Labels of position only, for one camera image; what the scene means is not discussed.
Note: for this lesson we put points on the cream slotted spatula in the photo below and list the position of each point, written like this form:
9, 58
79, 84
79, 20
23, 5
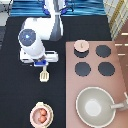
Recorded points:
44, 75

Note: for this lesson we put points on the pink pot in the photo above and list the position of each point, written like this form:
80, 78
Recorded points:
41, 115

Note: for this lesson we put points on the pink pot lid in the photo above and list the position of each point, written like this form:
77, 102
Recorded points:
81, 45

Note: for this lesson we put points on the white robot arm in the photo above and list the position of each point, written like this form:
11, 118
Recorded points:
35, 30

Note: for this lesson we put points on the large grey frying pan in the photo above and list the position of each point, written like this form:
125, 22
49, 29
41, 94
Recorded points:
96, 107

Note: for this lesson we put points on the pink stove top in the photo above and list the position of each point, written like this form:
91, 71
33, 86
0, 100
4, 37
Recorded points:
99, 66

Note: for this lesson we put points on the cream round plate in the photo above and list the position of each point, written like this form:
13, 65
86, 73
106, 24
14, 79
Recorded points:
50, 116

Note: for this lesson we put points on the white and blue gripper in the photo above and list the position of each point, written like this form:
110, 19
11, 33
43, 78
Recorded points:
40, 63

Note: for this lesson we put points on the black table mat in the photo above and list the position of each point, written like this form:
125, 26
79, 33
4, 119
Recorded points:
20, 88

